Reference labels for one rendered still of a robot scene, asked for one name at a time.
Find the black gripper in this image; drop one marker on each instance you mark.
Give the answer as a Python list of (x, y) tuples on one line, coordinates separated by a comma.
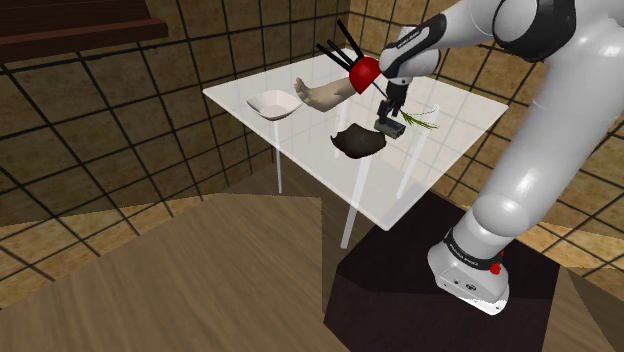
[(396, 92)]

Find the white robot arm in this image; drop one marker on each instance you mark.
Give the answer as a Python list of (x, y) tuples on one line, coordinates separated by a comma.
[(551, 146)]

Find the thin blue stick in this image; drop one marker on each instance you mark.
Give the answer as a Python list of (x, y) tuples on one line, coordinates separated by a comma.
[(379, 89)]

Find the red pot with black sticks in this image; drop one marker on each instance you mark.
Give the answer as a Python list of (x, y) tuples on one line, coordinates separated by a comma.
[(364, 74)]

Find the dark grey rectangular box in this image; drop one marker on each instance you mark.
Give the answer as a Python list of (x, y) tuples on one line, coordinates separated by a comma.
[(391, 128)]

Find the green sprig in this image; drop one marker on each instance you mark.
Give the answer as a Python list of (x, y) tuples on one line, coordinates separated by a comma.
[(418, 122)]

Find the dark brown bowl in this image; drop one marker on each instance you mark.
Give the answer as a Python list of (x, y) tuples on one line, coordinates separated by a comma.
[(358, 142)]

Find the white table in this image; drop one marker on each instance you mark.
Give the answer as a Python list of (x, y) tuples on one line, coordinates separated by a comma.
[(453, 117)]

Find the beige hand figure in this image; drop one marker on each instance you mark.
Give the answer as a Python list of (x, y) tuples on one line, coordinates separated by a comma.
[(325, 96)]

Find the white square bowl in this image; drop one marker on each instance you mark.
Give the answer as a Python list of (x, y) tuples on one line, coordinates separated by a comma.
[(273, 103)]

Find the dark robot stand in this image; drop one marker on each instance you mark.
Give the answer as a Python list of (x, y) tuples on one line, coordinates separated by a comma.
[(390, 302)]

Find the dark wooden shelf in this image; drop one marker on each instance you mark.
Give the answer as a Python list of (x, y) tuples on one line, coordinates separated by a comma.
[(73, 29)]

